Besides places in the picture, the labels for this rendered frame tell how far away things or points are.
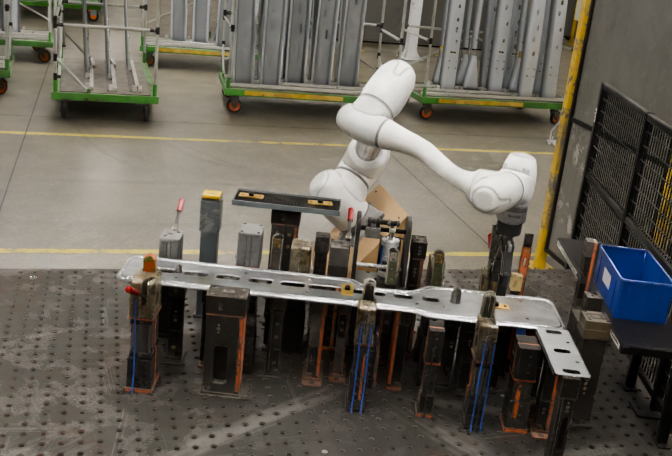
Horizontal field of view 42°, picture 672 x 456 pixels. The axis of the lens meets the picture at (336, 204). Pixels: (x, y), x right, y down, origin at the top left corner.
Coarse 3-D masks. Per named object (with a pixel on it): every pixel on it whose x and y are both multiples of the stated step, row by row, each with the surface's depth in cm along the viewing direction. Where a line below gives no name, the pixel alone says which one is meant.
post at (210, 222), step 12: (204, 204) 299; (216, 204) 299; (204, 216) 301; (216, 216) 301; (204, 228) 302; (216, 228) 302; (204, 240) 304; (216, 240) 304; (204, 252) 306; (216, 252) 307; (204, 276) 308
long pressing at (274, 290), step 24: (168, 264) 279; (192, 264) 281; (216, 264) 283; (192, 288) 266; (264, 288) 269; (288, 288) 271; (360, 288) 277; (384, 288) 278; (432, 288) 283; (408, 312) 266; (432, 312) 265; (456, 312) 267; (504, 312) 271; (528, 312) 273; (552, 312) 275
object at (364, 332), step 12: (360, 300) 258; (360, 312) 253; (372, 312) 253; (360, 324) 254; (372, 324) 254; (360, 336) 255; (372, 336) 256; (360, 348) 258; (360, 360) 259; (360, 372) 260; (348, 384) 268; (360, 384) 261; (348, 396) 262; (360, 396) 262; (348, 408) 263; (360, 408) 262
